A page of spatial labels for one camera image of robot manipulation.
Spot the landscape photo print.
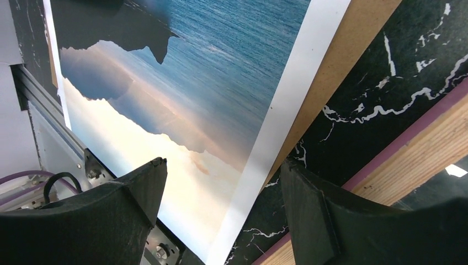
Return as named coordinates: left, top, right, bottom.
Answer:
left=44, top=1, right=350, bottom=264

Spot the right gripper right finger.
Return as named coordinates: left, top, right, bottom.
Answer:
left=280, top=160, right=467, bottom=264

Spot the aluminium front rail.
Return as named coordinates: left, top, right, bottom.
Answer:
left=12, top=65, right=85, bottom=162

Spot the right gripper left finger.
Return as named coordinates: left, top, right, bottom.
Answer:
left=0, top=157, right=168, bottom=265

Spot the pink wooden picture frame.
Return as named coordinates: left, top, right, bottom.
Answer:
left=256, top=81, right=467, bottom=264

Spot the brown cardboard backing board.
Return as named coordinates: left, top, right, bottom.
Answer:
left=263, top=0, right=400, bottom=187

